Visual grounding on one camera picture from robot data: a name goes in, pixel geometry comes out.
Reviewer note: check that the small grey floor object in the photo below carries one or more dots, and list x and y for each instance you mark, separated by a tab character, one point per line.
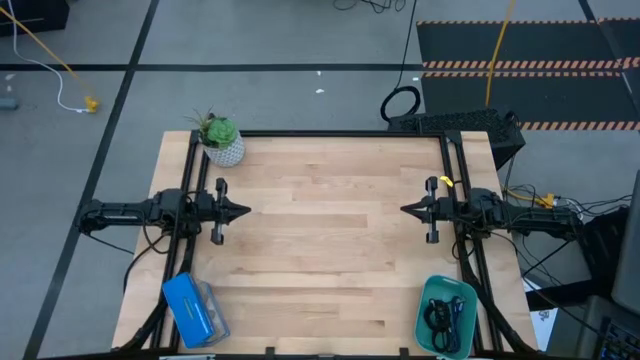
7	104

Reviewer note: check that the teal plastic bin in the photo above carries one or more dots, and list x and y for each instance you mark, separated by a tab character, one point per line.
440	287

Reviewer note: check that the clear box with blue lid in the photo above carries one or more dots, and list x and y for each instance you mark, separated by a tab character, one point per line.
187	310

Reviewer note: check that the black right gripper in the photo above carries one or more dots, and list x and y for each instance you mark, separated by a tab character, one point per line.
433	210

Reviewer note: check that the black table edge clamp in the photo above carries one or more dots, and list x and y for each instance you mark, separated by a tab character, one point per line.
270	352
404	352

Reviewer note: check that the black keyboard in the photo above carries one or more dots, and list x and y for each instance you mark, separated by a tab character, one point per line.
622	345

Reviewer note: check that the black floor box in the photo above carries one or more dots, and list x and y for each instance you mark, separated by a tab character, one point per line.
30	17

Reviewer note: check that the white patterned plant pot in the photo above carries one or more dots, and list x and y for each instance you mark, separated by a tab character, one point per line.
227	156

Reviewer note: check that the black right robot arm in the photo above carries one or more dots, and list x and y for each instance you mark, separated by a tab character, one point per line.
525	220

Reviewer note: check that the green succulent plant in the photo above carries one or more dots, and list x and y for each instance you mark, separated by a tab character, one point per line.
221	131

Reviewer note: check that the black perforated computer tower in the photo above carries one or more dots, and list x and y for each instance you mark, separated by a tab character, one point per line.
460	122

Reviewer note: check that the grey desk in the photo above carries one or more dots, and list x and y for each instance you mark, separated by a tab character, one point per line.
575	330

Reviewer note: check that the black aluminium table frame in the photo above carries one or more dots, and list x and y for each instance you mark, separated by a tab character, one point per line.
320	133

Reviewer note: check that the white paper sheet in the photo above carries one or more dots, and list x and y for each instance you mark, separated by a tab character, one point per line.
542	317

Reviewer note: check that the black hazard-striped floor mat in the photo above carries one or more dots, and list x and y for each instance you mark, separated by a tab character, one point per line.
550	45

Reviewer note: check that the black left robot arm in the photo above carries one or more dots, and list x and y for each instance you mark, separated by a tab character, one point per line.
125	212

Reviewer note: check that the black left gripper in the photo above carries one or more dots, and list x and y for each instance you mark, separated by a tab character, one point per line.
220	210

